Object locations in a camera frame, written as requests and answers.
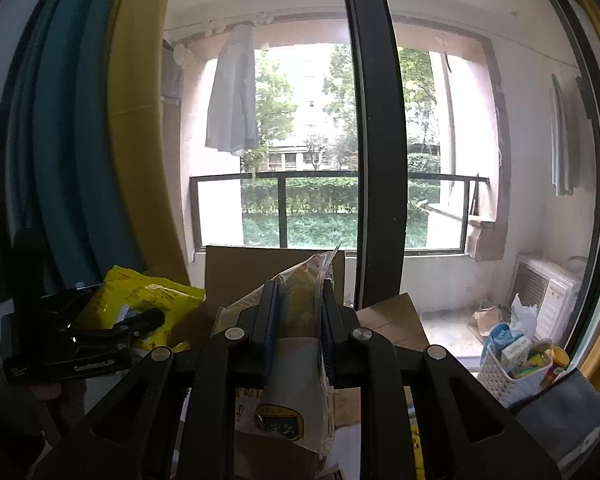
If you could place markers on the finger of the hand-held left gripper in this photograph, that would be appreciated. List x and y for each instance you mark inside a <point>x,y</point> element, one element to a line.
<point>70,300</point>
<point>140,322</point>

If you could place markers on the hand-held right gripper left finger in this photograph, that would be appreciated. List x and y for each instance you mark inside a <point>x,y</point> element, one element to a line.
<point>271,320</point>

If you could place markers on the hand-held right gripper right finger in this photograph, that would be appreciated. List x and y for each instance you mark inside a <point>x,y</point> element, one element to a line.
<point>327,330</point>

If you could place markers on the yellow snack packet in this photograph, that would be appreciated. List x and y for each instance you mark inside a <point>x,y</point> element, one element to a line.
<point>145,295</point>

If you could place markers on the brown cardboard box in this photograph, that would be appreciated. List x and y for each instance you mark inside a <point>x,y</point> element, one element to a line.
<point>240,270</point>

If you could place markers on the clear snack packet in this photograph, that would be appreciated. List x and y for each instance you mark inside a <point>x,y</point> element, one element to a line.
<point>300,400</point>

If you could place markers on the person's left forearm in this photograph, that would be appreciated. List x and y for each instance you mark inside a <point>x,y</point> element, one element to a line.
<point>10,410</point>

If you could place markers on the black balcony railing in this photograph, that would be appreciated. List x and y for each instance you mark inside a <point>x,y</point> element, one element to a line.
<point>305,175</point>

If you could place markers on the blue plastic packet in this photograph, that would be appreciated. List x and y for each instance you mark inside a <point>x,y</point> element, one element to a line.
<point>495,340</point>

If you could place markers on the white plastic basket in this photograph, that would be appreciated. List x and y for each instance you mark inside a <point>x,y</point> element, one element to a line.
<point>495,380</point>

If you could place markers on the cardboard piece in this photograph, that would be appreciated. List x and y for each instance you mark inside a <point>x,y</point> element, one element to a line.
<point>482,240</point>

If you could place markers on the white green carton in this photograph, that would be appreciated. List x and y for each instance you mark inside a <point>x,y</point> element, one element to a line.
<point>515,352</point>

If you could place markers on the teal curtain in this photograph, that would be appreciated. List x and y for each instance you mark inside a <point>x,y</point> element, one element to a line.
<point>65,110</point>

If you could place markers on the white plastic bag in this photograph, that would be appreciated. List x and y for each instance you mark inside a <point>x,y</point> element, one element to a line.
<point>522,315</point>

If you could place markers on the hanging white shirt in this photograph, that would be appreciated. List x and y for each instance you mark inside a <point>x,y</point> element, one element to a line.
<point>232,100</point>

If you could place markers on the white air conditioner unit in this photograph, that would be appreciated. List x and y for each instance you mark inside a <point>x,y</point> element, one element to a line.
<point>555,295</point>

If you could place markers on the red yellow can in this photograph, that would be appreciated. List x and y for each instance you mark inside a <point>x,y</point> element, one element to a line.
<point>557,360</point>

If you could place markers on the grey cloth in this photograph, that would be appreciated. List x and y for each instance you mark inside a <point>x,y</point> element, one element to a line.
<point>565,410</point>

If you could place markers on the black door frame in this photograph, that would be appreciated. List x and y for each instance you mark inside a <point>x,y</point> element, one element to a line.
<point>5,110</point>
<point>380,160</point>
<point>597,160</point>

